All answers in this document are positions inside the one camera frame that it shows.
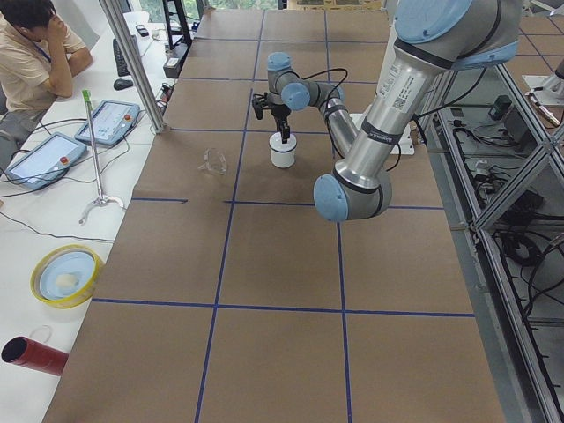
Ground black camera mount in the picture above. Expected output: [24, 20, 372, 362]
[251, 93, 271, 120]

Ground yellow tape roll with plate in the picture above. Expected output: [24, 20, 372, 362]
[30, 244, 104, 309]

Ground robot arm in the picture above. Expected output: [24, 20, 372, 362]
[256, 52, 359, 158]
[314, 1, 523, 222]

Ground aluminium frame post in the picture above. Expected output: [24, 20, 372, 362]
[100, 0, 166, 134]

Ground green handled reach grabber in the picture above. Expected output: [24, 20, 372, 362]
[78, 89, 126, 225]

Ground white enamel cup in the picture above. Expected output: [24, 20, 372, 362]
[269, 132, 297, 168]

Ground clear glass funnel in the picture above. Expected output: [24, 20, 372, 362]
[198, 148, 227, 175]

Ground red cylinder tube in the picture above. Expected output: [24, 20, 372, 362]
[1, 337, 69, 376]

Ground black keyboard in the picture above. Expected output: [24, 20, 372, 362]
[112, 39, 130, 77]

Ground near teach pendant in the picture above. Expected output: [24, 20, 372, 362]
[4, 132, 86, 190]

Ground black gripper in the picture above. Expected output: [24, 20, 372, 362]
[266, 93, 291, 144]

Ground seated person beige shirt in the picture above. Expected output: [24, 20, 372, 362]
[1, 0, 93, 160]

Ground black computer mouse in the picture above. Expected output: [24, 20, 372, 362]
[113, 78, 133, 91]

